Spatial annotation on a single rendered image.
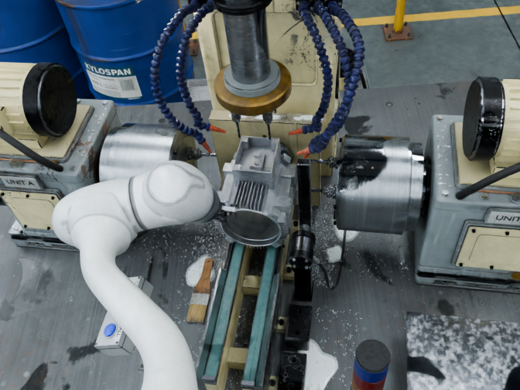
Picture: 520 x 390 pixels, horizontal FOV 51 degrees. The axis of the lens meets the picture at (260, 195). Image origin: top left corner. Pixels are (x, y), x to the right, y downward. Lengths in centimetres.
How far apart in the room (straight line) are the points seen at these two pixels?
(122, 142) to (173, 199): 57
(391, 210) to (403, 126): 66
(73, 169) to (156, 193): 55
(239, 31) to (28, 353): 101
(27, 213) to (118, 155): 34
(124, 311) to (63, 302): 85
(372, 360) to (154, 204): 46
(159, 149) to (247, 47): 39
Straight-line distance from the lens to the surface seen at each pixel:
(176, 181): 90
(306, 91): 152
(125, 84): 287
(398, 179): 131
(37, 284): 173
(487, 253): 142
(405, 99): 205
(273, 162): 134
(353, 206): 132
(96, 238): 95
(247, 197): 134
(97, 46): 277
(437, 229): 136
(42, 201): 156
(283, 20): 140
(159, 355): 74
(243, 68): 120
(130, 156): 143
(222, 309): 138
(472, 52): 370
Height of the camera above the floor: 213
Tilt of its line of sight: 50 degrees down
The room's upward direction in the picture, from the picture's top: 8 degrees counter-clockwise
